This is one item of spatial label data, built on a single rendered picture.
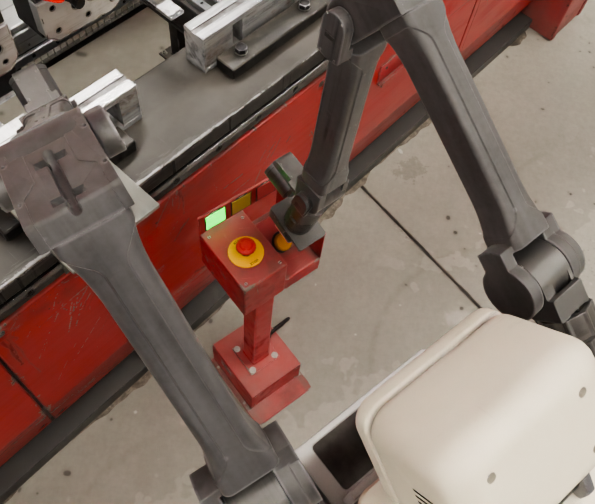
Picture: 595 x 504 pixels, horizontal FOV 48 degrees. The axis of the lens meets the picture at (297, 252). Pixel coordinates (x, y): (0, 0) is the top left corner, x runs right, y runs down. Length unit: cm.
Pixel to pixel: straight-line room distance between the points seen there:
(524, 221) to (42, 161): 54
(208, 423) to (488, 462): 24
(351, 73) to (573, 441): 51
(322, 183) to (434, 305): 121
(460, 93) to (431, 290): 151
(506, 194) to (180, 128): 77
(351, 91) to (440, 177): 161
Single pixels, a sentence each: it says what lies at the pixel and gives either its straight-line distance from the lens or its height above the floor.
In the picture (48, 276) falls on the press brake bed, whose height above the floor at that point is 81.
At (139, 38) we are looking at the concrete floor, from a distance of 287.
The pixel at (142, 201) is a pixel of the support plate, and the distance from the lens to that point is 115.
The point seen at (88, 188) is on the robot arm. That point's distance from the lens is 50.
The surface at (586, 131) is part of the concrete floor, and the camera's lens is 287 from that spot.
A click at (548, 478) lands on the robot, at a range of 69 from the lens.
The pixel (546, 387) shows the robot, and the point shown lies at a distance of 65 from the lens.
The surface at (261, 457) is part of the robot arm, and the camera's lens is 66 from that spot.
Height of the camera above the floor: 195
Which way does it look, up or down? 61 degrees down
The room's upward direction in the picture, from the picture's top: 8 degrees clockwise
